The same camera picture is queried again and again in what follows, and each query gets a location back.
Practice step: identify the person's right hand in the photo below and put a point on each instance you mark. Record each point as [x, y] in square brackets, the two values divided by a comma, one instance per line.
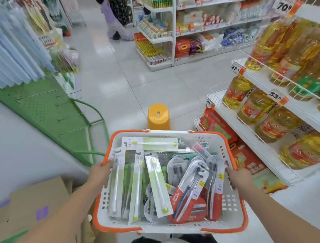
[241, 180]

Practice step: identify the person's left hand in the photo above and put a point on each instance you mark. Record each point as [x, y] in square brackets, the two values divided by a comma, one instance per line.
[100, 174]

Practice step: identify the white orange shopping basket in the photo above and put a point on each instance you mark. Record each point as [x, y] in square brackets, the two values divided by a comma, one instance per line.
[230, 210]

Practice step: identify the pile of red grey toothbrush packs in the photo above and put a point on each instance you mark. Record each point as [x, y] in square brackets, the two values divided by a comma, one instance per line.
[192, 190]

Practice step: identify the bundle of green toothbrush packs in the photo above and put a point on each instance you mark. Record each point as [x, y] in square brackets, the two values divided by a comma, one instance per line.
[157, 180]

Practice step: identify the green pegboard display rack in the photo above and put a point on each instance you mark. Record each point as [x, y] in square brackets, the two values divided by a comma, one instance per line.
[45, 110]

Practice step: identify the row of blue toothbrush packs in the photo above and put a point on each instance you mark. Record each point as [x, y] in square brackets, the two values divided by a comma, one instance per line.
[20, 50]

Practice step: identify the person's left forearm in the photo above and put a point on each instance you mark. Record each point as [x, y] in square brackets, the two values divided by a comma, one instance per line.
[60, 215]

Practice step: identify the person's right forearm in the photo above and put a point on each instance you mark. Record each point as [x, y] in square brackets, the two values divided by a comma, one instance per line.
[280, 215]

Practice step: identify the stack of red snack packs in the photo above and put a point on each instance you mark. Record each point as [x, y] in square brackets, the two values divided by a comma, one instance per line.
[220, 125]

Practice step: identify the row of cooking oil bottles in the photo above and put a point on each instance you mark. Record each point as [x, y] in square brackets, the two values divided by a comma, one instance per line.
[275, 122]

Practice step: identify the pile of flattened cardboard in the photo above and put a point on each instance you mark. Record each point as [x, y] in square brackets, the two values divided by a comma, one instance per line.
[35, 205]

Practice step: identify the yellow plastic stool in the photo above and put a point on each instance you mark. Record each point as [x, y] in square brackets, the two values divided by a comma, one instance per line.
[158, 117]

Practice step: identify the hanging packaged goods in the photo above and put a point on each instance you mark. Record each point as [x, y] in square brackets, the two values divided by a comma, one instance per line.
[65, 60]

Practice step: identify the stocked store shelves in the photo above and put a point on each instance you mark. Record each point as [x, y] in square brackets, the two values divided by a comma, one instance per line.
[200, 30]

